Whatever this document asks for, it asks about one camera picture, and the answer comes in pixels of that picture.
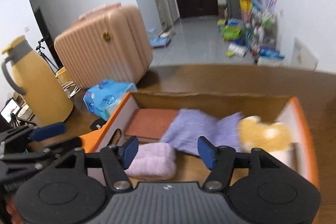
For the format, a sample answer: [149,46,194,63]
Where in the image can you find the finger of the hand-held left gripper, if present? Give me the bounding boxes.
[29,122,66,142]
[39,136,82,159]

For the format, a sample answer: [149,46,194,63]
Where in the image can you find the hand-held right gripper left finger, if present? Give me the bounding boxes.
[54,135,139,191]

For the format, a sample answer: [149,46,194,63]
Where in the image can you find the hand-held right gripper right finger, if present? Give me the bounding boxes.
[197,136,280,191]

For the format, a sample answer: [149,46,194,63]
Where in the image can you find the purple towel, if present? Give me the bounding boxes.
[160,108,243,156]

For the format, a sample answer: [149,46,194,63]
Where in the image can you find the layered orange sponge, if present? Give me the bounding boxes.
[124,109,179,141]

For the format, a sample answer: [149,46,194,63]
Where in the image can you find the yellow and white plush toy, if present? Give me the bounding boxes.
[238,116,292,153]

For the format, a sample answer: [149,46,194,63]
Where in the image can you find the orange cardboard box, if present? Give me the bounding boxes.
[79,91,319,188]

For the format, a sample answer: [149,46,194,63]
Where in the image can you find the black fabric pouch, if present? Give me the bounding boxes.
[90,119,108,131]

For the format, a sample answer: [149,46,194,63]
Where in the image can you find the lit screen device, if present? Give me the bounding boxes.
[1,99,21,122]

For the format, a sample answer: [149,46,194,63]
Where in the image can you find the yellow thermos jug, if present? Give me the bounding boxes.
[1,35,74,127]

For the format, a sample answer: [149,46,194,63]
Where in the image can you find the yellow stool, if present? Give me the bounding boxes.
[55,67,72,85]

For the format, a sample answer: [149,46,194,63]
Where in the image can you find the blue printed tissue packet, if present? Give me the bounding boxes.
[83,79,137,121]

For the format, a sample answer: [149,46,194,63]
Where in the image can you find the black tripod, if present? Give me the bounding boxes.
[35,36,59,71]

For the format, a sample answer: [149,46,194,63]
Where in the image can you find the pink ribbed suitcase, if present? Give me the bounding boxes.
[54,4,154,89]

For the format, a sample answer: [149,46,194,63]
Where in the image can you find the pile of household clutter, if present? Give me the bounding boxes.
[218,0,285,64]

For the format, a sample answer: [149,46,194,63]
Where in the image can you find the yellow plastic container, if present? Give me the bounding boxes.
[239,0,253,22]

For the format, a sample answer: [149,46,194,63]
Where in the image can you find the white cable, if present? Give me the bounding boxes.
[63,81,80,98]

